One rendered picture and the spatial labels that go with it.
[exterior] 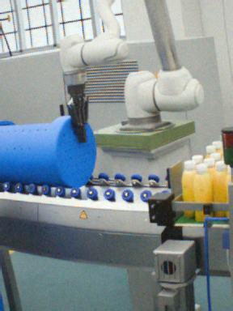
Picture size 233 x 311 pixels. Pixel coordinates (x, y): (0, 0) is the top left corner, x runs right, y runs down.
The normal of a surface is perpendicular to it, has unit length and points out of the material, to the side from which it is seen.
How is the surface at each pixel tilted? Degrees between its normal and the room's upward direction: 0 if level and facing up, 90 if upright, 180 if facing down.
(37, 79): 90
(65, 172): 90
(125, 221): 70
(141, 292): 90
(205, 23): 90
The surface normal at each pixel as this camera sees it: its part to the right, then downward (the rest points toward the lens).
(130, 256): -0.42, 0.56
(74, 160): 0.85, 0.01
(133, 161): -0.66, 0.26
